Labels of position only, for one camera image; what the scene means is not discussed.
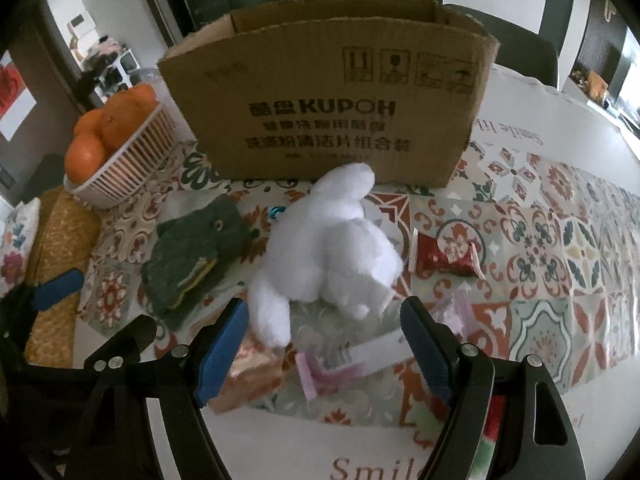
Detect clear pink-edged plastic bag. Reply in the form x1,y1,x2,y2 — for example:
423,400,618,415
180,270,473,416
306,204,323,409
295,295,481,401

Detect brown cardboard box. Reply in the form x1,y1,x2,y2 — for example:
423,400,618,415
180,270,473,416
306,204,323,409
157,0,501,188

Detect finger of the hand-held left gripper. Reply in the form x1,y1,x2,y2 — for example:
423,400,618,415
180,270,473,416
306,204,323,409
10,268,85,333

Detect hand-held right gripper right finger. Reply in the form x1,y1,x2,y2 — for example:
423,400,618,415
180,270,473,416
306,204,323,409
399,296,588,480

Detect white plastic basket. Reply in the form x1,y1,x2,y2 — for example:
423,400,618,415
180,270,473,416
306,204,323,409
64,102,182,209

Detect dark upholstered chair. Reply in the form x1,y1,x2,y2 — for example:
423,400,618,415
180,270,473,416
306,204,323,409
442,4,560,88

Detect woven rattan chair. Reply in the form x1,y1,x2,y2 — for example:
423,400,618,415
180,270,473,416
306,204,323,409
22,187,103,368

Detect white plush toy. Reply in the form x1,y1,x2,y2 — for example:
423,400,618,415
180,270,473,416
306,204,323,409
247,162,403,348

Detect floral cushion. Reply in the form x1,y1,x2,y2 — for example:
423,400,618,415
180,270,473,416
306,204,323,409
0,197,41,298

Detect red wall poster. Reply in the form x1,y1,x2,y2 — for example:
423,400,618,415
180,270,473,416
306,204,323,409
0,52,38,141

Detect shiny gold snack packet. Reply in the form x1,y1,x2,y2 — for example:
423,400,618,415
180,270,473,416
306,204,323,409
207,335,283,413

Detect patterned tile-print tablecloth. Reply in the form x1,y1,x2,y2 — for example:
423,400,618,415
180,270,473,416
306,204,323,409
75,65,640,480

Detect red snack packet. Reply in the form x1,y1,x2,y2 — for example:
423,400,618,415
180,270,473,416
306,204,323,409
410,227,486,278

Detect green crocodile plush toy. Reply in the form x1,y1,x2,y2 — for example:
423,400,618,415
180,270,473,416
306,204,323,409
141,196,253,331

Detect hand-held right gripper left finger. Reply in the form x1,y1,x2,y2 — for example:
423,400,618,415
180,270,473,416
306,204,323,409
65,299,251,480

